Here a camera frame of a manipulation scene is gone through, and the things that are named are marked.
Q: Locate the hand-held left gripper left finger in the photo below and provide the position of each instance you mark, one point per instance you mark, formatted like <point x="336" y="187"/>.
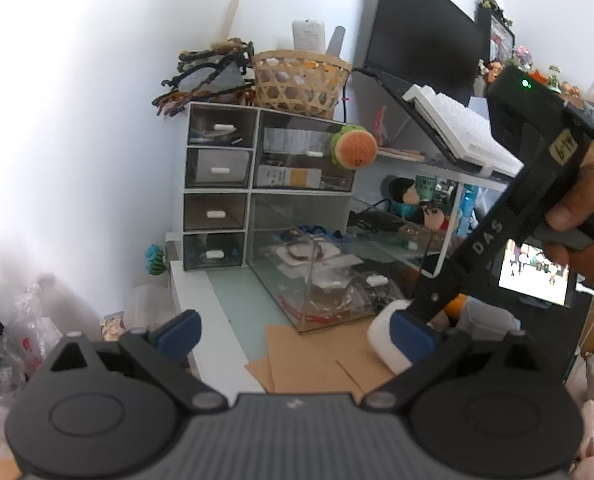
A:
<point x="179" y="332"/>

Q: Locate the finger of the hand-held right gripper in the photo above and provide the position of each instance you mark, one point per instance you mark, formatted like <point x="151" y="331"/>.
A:
<point x="439" y="297"/>

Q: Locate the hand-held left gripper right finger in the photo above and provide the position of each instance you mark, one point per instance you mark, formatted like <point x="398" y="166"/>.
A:
<point x="412" y="337"/>

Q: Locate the white earbuds case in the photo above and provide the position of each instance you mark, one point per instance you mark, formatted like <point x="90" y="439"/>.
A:
<point x="382" y="335"/>

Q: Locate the small clear drawer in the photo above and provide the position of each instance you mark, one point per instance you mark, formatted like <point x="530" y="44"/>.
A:
<point x="217" y="212"/>
<point x="222" y="127"/>
<point x="214" y="252"/>
<point x="219" y="167"/>

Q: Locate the white desktop drawer organizer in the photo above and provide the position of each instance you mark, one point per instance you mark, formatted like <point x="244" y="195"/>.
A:
<point x="251" y="190"/>

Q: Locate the large clear drawer with papers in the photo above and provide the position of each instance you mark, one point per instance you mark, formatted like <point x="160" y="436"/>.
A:
<point x="297" y="160"/>

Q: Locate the blue tube with orange cap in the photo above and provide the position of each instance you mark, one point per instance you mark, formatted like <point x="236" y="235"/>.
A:
<point x="458" y="306"/>

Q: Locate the white desk shelf stand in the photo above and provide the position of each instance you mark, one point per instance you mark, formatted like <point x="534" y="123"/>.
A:
<point x="444" y="265"/>

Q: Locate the clear plastic container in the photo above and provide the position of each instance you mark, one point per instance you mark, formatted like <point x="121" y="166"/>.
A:
<point x="147" y="305"/>

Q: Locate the grey square box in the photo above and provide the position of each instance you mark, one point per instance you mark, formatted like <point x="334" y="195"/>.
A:
<point x="492" y="317"/>

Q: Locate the white keyboard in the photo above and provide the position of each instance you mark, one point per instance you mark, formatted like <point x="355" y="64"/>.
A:
<point x="467" y="130"/>

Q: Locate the teal small toy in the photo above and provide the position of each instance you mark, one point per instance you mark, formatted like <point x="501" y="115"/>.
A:
<point x="155" y="260"/>

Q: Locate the yellow and red doll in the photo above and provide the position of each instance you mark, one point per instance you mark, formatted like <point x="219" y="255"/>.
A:
<point x="434" y="217"/>

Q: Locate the brown paper sheet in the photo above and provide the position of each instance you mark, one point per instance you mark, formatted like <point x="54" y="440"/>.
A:
<point x="257" y="372"/>
<point x="302" y="360"/>

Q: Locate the blue bottle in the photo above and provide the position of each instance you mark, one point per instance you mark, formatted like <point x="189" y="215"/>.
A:
<point x="468" y="207"/>

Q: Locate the black smartphone with lit screen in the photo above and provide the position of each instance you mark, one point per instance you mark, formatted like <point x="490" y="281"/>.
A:
<point x="532" y="270"/>

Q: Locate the black desk mat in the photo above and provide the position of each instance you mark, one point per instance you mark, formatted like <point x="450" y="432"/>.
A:
<point x="542" y="320"/>

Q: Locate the black haired doll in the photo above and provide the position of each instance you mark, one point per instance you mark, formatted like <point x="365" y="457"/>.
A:
<point x="404" y="195"/>

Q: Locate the green mug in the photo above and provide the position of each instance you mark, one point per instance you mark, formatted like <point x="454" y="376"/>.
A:
<point x="426" y="186"/>

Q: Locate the clear plastic bag with red print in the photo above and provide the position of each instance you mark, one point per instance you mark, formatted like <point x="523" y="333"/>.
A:
<point x="32" y="320"/>

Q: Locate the pink packet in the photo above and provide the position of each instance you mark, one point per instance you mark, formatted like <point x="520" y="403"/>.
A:
<point x="381" y="127"/>

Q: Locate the black laptop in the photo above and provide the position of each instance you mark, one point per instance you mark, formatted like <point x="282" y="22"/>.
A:
<point x="422" y="25"/>

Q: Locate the burger plush toy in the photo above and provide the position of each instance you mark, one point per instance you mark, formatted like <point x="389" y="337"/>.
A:
<point x="354" y="147"/>

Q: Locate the grey nail file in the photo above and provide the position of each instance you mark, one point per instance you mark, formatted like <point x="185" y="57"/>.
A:
<point x="336" y="42"/>

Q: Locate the woven bamboo basket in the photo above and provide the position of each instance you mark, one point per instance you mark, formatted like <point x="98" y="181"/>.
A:
<point x="297" y="85"/>

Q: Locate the white remote control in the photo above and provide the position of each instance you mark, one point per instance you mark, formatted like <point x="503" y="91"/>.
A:
<point x="308" y="37"/>

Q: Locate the pile of black hair clips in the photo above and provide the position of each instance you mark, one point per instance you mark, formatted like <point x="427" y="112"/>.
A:
<point x="202" y="80"/>

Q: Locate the pale wooden stick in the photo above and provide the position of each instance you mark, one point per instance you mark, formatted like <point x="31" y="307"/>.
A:
<point x="229" y="15"/>

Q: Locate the black picture frame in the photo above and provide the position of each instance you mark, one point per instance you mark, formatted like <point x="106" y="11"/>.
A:
<point x="497" y="30"/>

